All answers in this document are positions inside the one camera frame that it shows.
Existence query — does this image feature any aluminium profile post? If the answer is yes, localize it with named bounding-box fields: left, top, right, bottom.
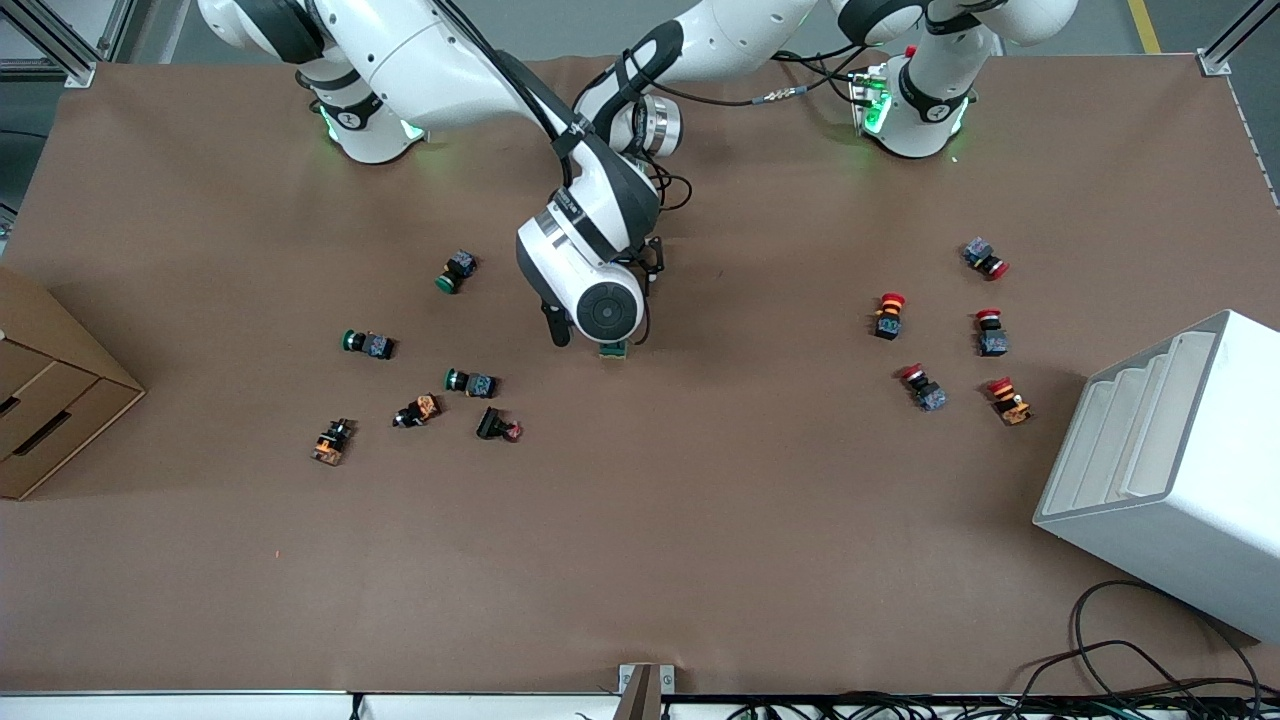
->
left=1198, top=0, right=1280, bottom=78

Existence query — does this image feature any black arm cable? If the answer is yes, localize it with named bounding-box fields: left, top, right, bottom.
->
left=430, top=0, right=601, bottom=161
left=660, top=45, right=871, bottom=109

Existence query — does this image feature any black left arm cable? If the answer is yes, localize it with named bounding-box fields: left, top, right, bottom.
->
left=660, top=45, right=871, bottom=109

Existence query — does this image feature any cardboard drawer box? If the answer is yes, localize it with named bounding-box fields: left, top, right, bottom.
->
left=0, top=268, right=147, bottom=501

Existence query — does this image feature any white table edge rail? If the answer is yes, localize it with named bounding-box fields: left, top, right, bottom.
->
left=0, top=690, right=623, bottom=720

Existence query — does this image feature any brown paper table cover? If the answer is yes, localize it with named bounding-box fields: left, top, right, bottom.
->
left=0, top=52, right=1280, bottom=698

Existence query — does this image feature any white stepped rack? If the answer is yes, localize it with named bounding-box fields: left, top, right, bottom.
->
left=1033, top=309, right=1280, bottom=643

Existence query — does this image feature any black button pink block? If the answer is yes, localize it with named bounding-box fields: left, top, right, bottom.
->
left=475, top=405, right=524, bottom=443

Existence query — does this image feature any black looped cable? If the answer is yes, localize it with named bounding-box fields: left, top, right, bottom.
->
left=1072, top=580, right=1263, bottom=701

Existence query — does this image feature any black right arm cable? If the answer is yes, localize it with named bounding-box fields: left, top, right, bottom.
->
left=430, top=0, right=601, bottom=161

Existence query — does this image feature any black cable bundle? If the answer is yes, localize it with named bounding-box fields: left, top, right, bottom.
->
left=725, top=640, right=1280, bottom=720

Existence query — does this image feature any metal table bracket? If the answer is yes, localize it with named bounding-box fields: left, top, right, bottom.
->
left=618, top=663, right=676, bottom=720

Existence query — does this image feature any aluminium profile frame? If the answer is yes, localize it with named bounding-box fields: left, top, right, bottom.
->
left=0, top=0, right=136, bottom=89

